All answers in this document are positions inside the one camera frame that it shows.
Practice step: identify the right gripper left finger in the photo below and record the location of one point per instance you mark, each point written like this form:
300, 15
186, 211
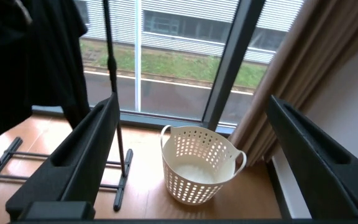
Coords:
73, 174

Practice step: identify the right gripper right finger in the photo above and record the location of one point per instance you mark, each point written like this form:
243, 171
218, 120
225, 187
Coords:
328, 180

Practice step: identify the black garment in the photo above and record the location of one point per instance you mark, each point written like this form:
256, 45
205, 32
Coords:
57, 62

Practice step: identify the black clothes rack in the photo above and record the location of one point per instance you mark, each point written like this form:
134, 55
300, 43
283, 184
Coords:
112, 68

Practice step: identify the white laundry basket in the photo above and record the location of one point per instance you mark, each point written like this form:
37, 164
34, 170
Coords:
197, 146

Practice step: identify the beige curtain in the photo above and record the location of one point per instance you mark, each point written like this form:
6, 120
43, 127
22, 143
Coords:
306, 62

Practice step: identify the window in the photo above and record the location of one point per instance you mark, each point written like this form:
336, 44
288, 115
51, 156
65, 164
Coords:
172, 62

